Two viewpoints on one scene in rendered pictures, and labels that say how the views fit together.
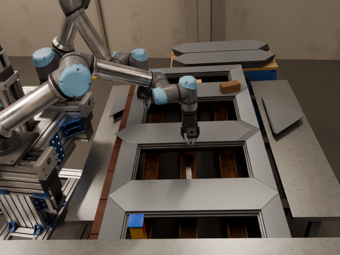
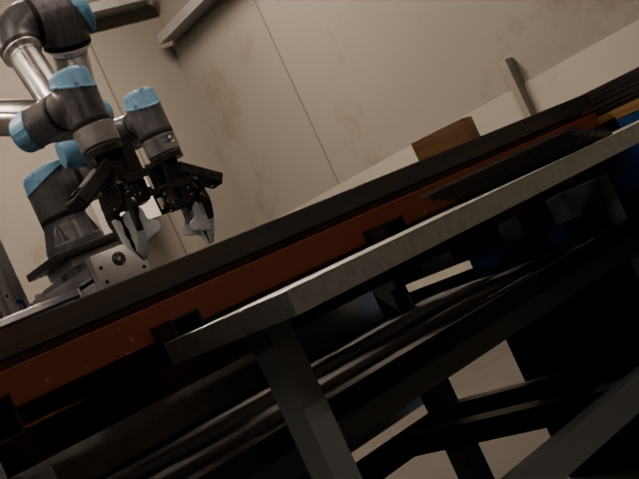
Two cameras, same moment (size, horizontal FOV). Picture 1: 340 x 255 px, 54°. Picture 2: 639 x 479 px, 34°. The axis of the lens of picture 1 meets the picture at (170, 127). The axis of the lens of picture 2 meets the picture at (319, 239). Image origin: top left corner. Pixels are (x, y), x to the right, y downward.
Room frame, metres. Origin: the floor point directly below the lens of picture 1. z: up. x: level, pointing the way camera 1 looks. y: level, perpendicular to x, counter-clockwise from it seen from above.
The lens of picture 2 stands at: (0.03, -1.55, 0.77)
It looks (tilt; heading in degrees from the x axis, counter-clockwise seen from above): 1 degrees up; 41
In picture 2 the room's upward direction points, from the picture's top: 25 degrees counter-clockwise
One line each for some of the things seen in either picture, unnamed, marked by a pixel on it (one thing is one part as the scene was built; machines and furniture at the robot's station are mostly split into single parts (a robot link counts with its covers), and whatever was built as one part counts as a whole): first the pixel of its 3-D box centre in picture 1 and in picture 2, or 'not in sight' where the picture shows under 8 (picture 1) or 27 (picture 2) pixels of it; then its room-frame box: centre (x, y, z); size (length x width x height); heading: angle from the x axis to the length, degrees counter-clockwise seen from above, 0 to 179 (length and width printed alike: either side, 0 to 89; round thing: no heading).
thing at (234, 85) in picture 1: (229, 86); (446, 141); (1.82, -0.40, 0.87); 0.12 x 0.06 x 0.05; 103
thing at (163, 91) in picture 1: (165, 92); (48, 123); (1.26, 0.01, 1.20); 0.11 x 0.11 x 0.08; 13
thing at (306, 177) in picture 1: (288, 133); (502, 196); (1.47, -0.68, 0.73); 1.20 x 0.26 x 0.03; 175
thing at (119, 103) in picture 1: (122, 103); not in sight; (2.02, 0.32, 0.70); 0.39 x 0.12 x 0.04; 175
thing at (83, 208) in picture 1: (110, 137); not in sight; (1.67, 0.38, 0.66); 1.30 x 0.20 x 0.03; 175
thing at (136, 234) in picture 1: (139, 237); not in sight; (0.84, 0.17, 0.78); 0.05 x 0.05 x 0.19; 85
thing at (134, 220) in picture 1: (136, 221); not in sight; (0.84, 0.17, 0.88); 0.06 x 0.06 x 0.02; 85
